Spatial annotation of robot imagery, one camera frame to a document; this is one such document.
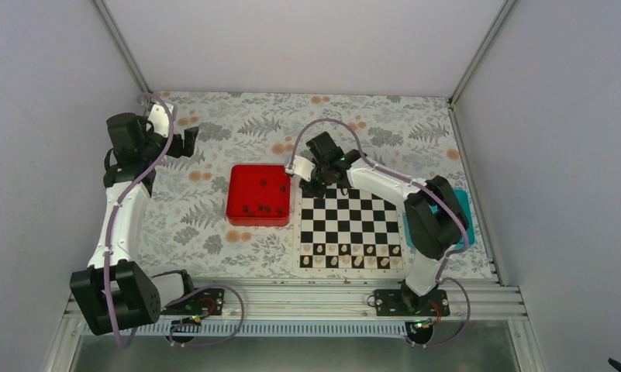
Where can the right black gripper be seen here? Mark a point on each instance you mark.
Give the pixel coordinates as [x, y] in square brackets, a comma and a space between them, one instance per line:
[315, 191]

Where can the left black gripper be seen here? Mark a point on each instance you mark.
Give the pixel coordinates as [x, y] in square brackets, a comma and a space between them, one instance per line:
[188, 143]

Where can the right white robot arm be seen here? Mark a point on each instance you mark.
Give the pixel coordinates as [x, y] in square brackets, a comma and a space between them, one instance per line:
[436, 222]

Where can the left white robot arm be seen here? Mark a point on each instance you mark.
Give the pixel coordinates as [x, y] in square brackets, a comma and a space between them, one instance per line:
[113, 292]

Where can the black white chessboard mat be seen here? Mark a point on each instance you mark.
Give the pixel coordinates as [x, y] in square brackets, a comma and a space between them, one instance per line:
[369, 225]

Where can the red plastic tray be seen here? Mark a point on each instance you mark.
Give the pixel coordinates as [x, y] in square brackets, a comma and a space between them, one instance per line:
[250, 204]

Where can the floral patterned table mat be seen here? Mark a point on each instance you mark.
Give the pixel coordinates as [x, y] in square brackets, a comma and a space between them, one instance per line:
[185, 226]

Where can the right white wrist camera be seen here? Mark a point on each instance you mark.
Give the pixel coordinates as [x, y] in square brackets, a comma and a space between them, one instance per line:
[301, 167]

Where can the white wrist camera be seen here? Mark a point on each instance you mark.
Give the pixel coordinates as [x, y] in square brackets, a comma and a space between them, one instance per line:
[159, 120]
[301, 167]

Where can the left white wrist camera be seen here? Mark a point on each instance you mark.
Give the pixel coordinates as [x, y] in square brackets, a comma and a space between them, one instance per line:
[159, 120]

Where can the left aluminium corner post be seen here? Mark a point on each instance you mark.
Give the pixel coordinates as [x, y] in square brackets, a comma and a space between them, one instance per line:
[120, 42]

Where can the aluminium corner post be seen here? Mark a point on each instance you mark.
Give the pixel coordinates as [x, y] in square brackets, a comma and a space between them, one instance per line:
[489, 37]
[120, 42]

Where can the right aluminium corner post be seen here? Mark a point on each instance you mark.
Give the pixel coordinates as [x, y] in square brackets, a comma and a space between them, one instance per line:
[489, 37]

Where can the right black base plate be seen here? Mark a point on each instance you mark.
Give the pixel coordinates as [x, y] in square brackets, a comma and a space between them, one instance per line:
[395, 302]

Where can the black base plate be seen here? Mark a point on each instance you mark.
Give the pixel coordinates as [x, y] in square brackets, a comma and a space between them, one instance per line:
[395, 302]
[205, 303]

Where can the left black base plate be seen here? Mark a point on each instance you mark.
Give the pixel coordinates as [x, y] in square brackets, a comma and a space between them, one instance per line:
[205, 303]

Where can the aluminium front rail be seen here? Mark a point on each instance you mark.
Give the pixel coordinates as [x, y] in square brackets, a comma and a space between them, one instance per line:
[332, 299]

